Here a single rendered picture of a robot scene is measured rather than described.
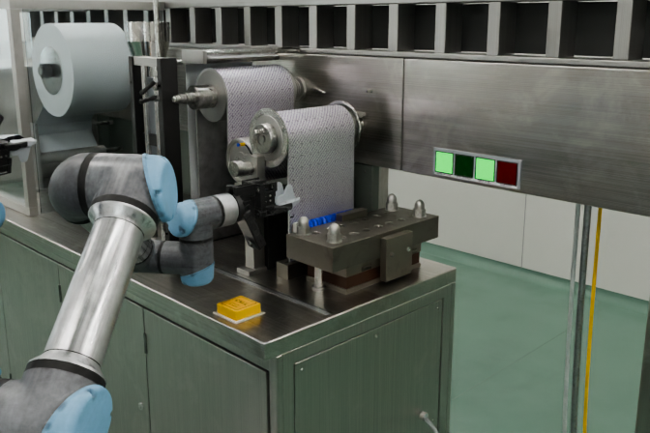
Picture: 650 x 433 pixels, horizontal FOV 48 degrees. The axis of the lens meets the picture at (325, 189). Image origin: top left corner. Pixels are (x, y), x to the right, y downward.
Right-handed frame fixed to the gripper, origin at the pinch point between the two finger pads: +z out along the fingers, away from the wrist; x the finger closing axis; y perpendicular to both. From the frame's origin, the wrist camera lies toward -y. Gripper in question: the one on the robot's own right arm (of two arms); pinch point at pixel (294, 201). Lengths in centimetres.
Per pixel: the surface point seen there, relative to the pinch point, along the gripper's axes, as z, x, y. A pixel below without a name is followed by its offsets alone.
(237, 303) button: -26.5, -10.2, -16.7
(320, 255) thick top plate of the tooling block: -6.5, -16.0, -8.8
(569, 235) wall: 263, 55, -77
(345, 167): 18.3, -0.2, 6.2
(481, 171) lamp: 29.3, -35.0, 8.7
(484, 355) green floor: 155, 40, -109
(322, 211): 9.6, -0.3, -4.2
